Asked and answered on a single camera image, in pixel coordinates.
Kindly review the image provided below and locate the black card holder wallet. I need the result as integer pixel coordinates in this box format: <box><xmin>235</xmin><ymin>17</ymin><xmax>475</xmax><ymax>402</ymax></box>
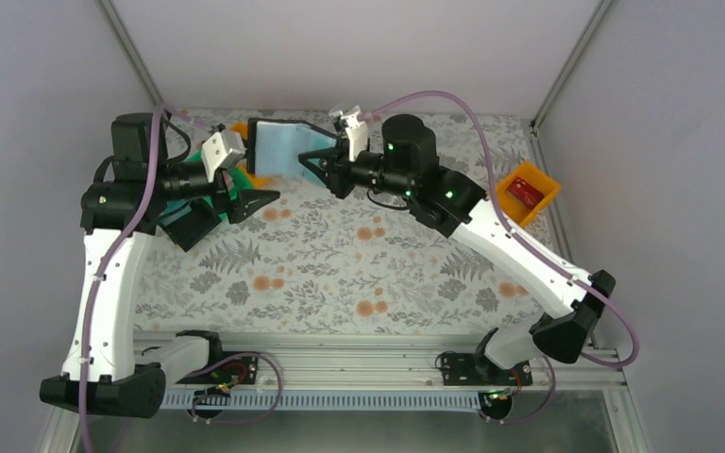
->
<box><xmin>246</xmin><ymin>118</ymin><xmax>338</xmax><ymax>180</ymax></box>

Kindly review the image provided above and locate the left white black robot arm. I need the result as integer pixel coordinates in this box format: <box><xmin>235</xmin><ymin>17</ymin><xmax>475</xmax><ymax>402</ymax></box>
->
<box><xmin>39</xmin><ymin>113</ymin><xmax>278</xmax><ymax>418</ymax></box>

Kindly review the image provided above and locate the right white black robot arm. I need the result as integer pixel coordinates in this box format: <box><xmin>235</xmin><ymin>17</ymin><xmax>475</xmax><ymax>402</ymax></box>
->
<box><xmin>298</xmin><ymin>114</ymin><xmax>615</xmax><ymax>369</ymax></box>

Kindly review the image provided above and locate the teal card in black bin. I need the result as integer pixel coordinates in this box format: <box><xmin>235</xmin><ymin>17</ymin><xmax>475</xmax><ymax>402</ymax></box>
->
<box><xmin>158</xmin><ymin>200</ymin><xmax>192</xmax><ymax>227</ymax></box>

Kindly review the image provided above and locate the red card in bin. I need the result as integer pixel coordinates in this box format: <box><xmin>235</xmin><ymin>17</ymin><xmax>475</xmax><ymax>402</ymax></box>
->
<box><xmin>507</xmin><ymin>176</ymin><xmax>545</xmax><ymax>210</ymax></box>

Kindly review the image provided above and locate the orange bin back left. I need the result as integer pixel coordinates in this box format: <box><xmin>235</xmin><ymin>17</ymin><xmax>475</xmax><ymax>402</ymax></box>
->
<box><xmin>229</xmin><ymin>122</ymin><xmax>270</xmax><ymax>189</ymax></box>

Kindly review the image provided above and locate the orange bin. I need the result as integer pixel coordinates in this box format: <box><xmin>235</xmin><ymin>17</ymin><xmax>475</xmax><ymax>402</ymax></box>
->
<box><xmin>495</xmin><ymin>161</ymin><xmax>562</xmax><ymax>227</ymax></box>
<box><xmin>229</xmin><ymin>122</ymin><xmax>270</xmax><ymax>189</ymax></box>

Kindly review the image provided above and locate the green bin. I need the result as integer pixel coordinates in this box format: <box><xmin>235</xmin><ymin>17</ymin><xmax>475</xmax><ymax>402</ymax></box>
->
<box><xmin>181</xmin><ymin>151</ymin><xmax>268</xmax><ymax>202</ymax></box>

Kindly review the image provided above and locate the black bin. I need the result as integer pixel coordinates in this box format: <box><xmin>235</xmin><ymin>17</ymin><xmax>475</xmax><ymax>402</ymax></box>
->
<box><xmin>161</xmin><ymin>199</ymin><xmax>221</xmax><ymax>252</ymax></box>

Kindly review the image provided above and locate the floral patterned table mat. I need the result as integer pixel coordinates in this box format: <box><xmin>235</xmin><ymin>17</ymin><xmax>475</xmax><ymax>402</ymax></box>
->
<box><xmin>134</xmin><ymin>109</ymin><xmax>580</xmax><ymax>336</ymax></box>

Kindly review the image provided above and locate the orange bin right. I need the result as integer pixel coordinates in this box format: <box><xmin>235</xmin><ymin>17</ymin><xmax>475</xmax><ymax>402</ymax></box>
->
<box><xmin>495</xmin><ymin>161</ymin><xmax>562</xmax><ymax>227</ymax></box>

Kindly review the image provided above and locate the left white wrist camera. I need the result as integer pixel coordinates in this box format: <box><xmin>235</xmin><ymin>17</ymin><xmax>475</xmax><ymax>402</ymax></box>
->
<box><xmin>201</xmin><ymin>127</ymin><xmax>246</xmax><ymax>183</ymax></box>

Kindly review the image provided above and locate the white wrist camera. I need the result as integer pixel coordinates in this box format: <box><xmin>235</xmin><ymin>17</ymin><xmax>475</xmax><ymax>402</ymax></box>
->
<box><xmin>329</xmin><ymin>104</ymin><xmax>369</xmax><ymax>162</ymax></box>
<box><xmin>201</xmin><ymin>127</ymin><xmax>246</xmax><ymax>183</ymax></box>

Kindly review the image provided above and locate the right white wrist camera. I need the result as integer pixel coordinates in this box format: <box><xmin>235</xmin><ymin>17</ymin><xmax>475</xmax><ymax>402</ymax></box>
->
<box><xmin>329</xmin><ymin>104</ymin><xmax>369</xmax><ymax>162</ymax></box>

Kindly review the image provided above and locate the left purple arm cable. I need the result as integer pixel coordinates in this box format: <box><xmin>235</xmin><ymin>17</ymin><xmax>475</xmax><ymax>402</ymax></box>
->
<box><xmin>77</xmin><ymin>103</ymin><xmax>283</xmax><ymax>453</ymax></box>

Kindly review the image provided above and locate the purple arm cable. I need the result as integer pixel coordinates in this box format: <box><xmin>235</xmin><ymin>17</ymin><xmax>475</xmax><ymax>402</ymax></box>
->
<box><xmin>77</xmin><ymin>103</ymin><xmax>283</xmax><ymax>453</ymax></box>
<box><xmin>362</xmin><ymin>90</ymin><xmax>641</xmax><ymax>427</ymax></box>

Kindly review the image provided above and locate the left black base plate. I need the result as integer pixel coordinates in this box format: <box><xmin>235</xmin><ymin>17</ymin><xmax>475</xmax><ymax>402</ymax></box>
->
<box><xmin>177</xmin><ymin>351</ymin><xmax>260</xmax><ymax>385</ymax></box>

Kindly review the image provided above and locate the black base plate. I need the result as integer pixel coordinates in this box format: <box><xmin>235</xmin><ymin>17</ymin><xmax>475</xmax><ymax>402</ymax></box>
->
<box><xmin>434</xmin><ymin>351</ymin><xmax>533</xmax><ymax>387</ymax></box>
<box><xmin>177</xmin><ymin>351</ymin><xmax>260</xmax><ymax>385</ymax></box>

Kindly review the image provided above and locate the aluminium rail frame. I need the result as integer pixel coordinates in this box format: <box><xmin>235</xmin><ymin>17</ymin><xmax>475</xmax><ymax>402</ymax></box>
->
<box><xmin>37</xmin><ymin>329</ymin><xmax>651</xmax><ymax>453</ymax></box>

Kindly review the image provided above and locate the grey slotted cable duct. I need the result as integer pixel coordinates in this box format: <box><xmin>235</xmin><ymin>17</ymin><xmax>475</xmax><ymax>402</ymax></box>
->
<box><xmin>197</xmin><ymin>390</ymin><xmax>481</xmax><ymax>412</ymax></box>

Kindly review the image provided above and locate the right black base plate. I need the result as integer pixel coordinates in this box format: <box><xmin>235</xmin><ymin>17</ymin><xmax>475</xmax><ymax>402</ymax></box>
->
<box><xmin>434</xmin><ymin>351</ymin><xmax>533</xmax><ymax>387</ymax></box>

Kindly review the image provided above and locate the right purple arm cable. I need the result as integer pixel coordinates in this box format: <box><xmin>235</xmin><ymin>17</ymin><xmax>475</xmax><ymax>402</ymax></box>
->
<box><xmin>362</xmin><ymin>90</ymin><xmax>641</xmax><ymax>427</ymax></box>

